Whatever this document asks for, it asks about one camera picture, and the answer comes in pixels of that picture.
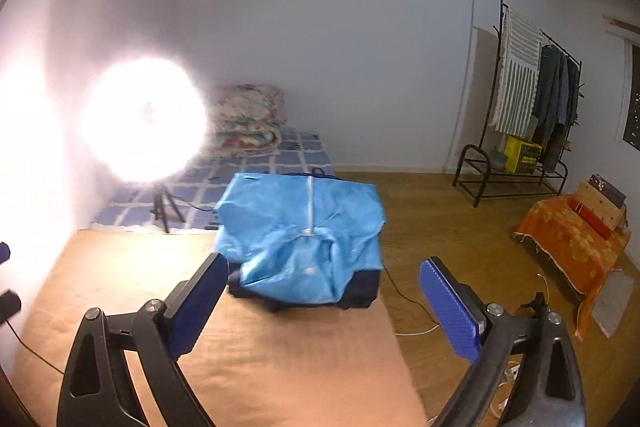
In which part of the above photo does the light blue jacket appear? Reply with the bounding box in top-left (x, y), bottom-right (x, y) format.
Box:
top-left (214, 172), bottom-right (388, 308)

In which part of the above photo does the orange patterned cloth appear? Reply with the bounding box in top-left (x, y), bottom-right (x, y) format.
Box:
top-left (514, 194), bottom-right (632, 342)

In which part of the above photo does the ring light on tripod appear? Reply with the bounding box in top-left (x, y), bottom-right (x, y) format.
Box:
top-left (82, 57), bottom-right (208, 235)

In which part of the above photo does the tan cardboard box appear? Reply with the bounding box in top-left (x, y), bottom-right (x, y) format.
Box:
top-left (574, 182), bottom-right (628, 233)

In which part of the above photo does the dark flat box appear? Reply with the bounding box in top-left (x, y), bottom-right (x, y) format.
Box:
top-left (589, 174), bottom-right (627, 208)

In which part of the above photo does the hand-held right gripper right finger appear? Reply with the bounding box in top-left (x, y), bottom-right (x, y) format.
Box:
top-left (419, 256), bottom-right (586, 427)

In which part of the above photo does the window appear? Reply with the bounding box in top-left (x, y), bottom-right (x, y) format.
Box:
top-left (605, 14), bottom-right (640, 142)

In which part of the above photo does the grey plastic sheet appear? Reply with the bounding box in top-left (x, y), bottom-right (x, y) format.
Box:
top-left (591, 268), bottom-right (637, 339)

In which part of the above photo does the blue checked mat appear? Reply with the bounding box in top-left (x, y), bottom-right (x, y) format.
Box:
top-left (90, 129), bottom-right (335, 233)

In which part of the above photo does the white striped towel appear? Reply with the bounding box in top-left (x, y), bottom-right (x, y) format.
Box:
top-left (489, 7), bottom-right (543, 134)

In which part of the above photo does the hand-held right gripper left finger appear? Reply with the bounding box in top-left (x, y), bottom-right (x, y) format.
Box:
top-left (56, 252), bottom-right (230, 427)

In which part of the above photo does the black hanging garment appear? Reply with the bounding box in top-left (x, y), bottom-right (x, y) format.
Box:
top-left (566, 57), bottom-right (582, 128)

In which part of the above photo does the yellow box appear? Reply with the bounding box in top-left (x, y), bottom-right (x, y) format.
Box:
top-left (504, 135), bottom-right (543, 172)

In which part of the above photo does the black metal clothes rack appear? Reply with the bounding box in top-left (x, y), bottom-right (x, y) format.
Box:
top-left (452, 0), bottom-right (583, 208)

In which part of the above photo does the stack of dark folded clothes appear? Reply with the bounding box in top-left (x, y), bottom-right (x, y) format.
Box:
top-left (227, 167), bottom-right (383, 313)

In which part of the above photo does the grey hanging jacket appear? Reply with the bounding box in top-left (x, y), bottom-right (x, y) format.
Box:
top-left (531, 44), bottom-right (571, 172)

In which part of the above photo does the small black floor tripod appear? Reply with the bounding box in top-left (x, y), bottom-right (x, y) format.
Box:
top-left (517, 291), bottom-right (548, 314)

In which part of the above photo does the red box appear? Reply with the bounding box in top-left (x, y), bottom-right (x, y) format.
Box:
top-left (569, 199), bottom-right (615, 240)

